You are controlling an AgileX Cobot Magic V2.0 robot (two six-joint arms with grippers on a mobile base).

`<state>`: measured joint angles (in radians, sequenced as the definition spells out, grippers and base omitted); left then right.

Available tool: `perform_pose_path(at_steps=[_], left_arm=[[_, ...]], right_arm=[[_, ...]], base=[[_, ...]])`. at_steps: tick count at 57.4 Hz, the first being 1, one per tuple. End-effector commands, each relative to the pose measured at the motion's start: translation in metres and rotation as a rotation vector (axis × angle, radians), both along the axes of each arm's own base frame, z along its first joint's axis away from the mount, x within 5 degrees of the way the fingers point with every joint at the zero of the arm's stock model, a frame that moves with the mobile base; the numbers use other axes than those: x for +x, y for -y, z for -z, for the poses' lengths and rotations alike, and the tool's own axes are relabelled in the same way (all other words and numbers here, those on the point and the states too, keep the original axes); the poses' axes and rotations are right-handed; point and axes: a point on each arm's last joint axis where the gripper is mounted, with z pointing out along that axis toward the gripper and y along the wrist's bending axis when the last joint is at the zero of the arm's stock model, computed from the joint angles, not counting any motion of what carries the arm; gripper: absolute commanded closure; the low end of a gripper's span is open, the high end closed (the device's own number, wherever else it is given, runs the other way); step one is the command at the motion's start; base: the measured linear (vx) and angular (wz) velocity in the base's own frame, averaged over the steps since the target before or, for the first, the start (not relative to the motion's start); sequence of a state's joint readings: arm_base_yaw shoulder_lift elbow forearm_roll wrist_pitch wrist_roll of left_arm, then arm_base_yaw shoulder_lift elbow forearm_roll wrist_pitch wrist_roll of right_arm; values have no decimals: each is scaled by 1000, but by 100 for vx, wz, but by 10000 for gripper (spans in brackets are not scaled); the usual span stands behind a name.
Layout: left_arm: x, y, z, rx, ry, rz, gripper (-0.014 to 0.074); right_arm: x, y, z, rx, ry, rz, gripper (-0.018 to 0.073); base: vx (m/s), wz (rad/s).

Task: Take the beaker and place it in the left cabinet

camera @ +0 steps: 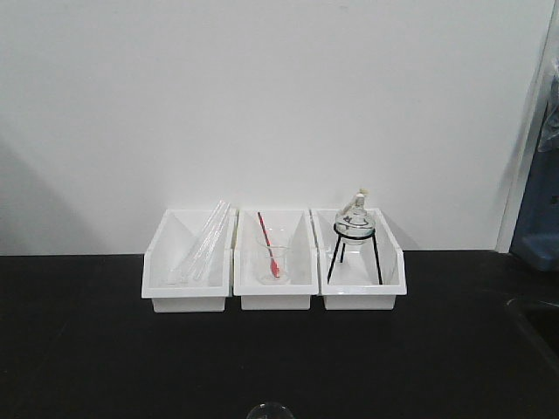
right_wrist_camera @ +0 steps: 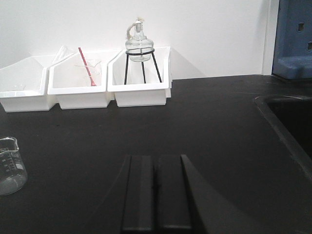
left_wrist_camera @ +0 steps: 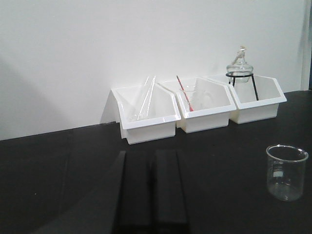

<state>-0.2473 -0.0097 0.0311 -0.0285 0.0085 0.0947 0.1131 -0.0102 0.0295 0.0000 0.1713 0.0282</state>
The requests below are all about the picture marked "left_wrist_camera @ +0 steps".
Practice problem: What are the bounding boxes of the white middle storage bin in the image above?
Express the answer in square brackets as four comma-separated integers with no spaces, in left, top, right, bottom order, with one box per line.
[160,78,236,133]

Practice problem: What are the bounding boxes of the clear glass tube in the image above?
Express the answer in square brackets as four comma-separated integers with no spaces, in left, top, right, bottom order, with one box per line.
[130,76,156,121]

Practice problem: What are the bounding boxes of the white storage bin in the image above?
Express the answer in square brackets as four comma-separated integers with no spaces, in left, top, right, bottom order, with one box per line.
[203,74,287,125]
[160,78,236,133]
[100,84,181,144]

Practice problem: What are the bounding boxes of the clear glass beaker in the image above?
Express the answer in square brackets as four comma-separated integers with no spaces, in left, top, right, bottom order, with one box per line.
[266,144,309,202]

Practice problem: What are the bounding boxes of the small glass beaker in bin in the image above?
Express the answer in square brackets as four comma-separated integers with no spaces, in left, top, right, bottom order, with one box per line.
[180,85,198,112]

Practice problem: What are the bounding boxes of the glass alcohol lamp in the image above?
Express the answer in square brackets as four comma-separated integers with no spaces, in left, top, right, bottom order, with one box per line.
[226,46,254,86]

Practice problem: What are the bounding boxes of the red striped stirring rod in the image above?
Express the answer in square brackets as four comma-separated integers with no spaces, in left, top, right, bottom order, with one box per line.
[176,75,194,112]

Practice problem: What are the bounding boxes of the black wire tripod stand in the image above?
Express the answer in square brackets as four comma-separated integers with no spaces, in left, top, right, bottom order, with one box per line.
[225,73,259,101]

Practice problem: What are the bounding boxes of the white left storage bin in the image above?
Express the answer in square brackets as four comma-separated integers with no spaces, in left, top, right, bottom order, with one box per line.
[100,84,181,144]

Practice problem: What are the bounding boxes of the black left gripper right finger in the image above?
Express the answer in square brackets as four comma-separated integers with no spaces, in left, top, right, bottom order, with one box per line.
[152,150,190,234]

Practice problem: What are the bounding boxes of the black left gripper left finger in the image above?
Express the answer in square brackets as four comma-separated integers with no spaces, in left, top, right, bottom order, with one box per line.
[65,151,151,234]

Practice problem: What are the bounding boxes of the white right storage bin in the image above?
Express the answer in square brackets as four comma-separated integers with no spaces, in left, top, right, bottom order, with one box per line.
[203,74,287,125]

